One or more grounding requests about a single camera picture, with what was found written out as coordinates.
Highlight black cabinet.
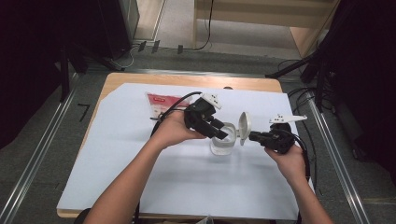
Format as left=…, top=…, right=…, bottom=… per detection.
left=62, top=0, right=133, bottom=71

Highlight left hand-held gripper cable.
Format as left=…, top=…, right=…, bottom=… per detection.
left=149, top=91, right=203, bottom=138

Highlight light wooden furniture frame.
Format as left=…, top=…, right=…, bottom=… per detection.
left=192, top=0, right=341, bottom=59

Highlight black tripod stand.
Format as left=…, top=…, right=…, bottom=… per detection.
left=264, top=29, right=344, bottom=110

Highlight black floor cables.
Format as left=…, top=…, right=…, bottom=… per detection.
left=276, top=59, right=334, bottom=175

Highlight person's left hand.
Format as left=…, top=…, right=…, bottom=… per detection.
left=149, top=110, right=207, bottom=150

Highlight black hanging cable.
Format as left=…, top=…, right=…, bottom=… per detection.
left=193, top=0, right=216, bottom=51

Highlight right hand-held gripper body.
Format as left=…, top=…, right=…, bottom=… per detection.
left=259, top=114, right=308, bottom=155

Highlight metal floor rail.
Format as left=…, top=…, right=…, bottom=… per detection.
left=0, top=73, right=80, bottom=224
left=306, top=91, right=372, bottom=224

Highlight hand-held gripper cable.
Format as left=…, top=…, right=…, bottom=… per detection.
left=292, top=134, right=313, bottom=182
left=149, top=91, right=203, bottom=138

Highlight right hand-held gripper cable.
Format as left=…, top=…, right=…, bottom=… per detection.
left=292, top=134, right=313, bottom=182

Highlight red and white pouch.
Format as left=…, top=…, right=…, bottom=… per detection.
left=145, top=91, right=200, bottom=121

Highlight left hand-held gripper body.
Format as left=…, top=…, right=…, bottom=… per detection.
left=183, top=92, right=223, bottom=138

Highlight grey floor cable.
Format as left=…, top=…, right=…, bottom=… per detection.
left=111, top=45, right=142, bottom=70

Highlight white jug with lid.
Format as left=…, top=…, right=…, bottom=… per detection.
left=209, top=111, right=252, bottom=157

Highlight person's right hand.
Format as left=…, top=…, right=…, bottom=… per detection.
left=263, top=145, right=308, bottom=188

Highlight wooden table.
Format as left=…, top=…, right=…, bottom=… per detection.
left=56, top=72, right=284, bottom=219

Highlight white table sheet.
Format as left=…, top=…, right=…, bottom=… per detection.
left=56, top=82, right=316, bottom=221

